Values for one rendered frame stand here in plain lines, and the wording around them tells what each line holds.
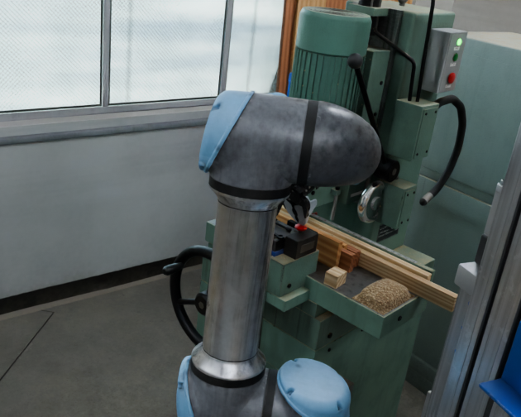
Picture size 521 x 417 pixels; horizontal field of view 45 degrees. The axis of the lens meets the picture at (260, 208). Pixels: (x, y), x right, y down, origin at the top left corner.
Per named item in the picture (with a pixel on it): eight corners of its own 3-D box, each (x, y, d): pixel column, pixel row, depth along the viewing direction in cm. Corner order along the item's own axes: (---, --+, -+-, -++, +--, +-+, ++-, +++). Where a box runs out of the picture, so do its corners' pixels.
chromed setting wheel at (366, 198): (351, 225, 173) (359, 183, 168) (376, 215, 181) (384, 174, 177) (360, 229, 171) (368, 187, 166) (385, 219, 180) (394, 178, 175)
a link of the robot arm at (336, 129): (406, 106, 80) (365, 140, 129) (319, 94, 80) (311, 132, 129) (392, 197, 80) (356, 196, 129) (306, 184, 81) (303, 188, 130)
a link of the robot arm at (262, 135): (264, 464, 96) (318, 106, 79) (166, 448, 97) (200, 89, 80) (270, 416, 107) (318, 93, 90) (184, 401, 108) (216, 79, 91)
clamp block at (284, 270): (236, 273, 160) (240, 241, 156) (273, 258, 169) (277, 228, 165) (280, 299, 151) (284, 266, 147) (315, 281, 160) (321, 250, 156)
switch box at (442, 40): (417, 88, 172) (430, 28, 166) (435, 85, 179) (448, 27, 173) (437, 93, 169) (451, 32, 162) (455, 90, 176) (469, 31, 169)
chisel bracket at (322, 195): (284, 207, 172) (289, 178, 169) (317, 197, 182) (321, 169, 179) (305, 217, 168) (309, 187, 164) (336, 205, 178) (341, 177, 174)
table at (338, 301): (178, 248, 174) (179, 228, 172) (255, 222, 196) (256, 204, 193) (356, 357, 138) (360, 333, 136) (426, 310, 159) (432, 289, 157)
